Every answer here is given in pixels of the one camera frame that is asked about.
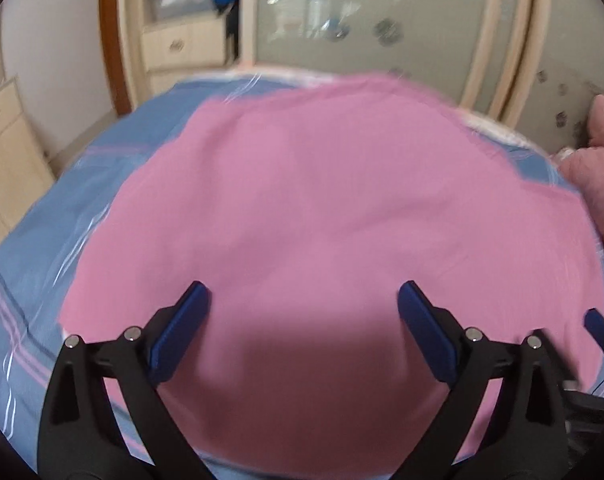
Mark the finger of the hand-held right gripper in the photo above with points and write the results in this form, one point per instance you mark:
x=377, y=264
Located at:
x=600, y=331

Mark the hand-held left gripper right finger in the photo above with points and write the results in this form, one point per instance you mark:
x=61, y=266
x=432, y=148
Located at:
x=426, y=332

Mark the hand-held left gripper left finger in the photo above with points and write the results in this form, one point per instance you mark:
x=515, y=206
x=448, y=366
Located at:
x=179, y=332

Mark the cream and pink striped hoodie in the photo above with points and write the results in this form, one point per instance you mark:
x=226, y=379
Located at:
x=332, y=200

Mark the pink quilt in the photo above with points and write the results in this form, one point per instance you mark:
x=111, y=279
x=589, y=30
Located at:
x=601, y=175

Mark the blue striped bedsheet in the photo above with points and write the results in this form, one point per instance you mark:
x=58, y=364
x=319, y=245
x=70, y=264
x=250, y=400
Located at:
x=47, y=240

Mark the cream drawer cabinet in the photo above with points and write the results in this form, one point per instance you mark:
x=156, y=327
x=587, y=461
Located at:
x=7, y=160

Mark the cream wardrobe with glass doors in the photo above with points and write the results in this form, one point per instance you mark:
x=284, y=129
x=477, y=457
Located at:
x=332, y=15

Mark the brown wooden door frame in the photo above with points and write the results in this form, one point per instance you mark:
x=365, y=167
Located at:
x=114, y=45

